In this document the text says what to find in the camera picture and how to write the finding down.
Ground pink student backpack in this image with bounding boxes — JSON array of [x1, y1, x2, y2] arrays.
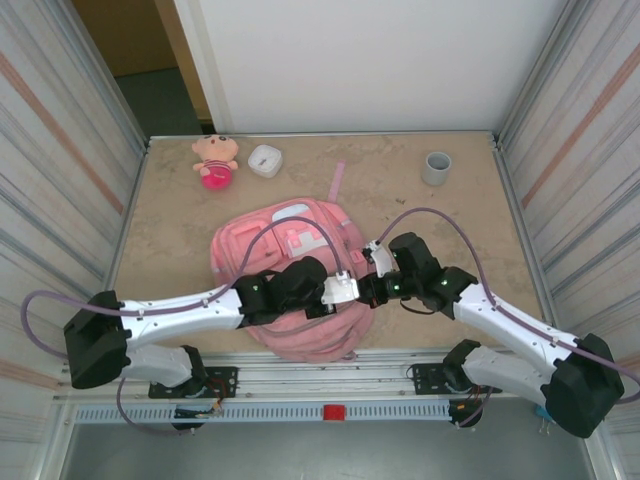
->
[[209, 159, 374, 364]]

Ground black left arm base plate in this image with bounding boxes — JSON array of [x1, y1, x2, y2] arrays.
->
[[149, 366, 240, 400]]

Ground white square alarm clock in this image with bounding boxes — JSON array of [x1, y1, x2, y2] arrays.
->
[[247, 143, 284, 179]]

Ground brown wooden door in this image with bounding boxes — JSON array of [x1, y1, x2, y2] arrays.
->
[[72, 0, 214, 124]]

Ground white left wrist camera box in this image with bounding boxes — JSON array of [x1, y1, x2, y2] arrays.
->
[[322, 269, 360, 307]]

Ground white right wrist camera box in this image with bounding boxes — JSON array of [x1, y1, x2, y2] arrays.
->
[[363, 239, 397, 277]]

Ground pink plush doll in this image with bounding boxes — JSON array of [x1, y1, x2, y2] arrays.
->
[[192, 135, 240, 193]]

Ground black table clamp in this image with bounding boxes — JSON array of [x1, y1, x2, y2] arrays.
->
[[448, 398, 486, 430], [172, 405, 214, 432]]

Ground grey slotted cable duct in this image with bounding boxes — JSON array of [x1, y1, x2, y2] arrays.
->
[[74, 402, 454, 424]]

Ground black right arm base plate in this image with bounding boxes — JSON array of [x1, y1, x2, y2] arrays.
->
[[409, 362, 504, 397]]

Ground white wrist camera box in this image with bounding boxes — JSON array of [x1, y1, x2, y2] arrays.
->
[[322, 269, 360, 307], [363, 239, 397, 277]]

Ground grey plastic cup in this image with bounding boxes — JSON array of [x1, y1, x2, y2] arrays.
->
[[421, 151, 453, 188]]

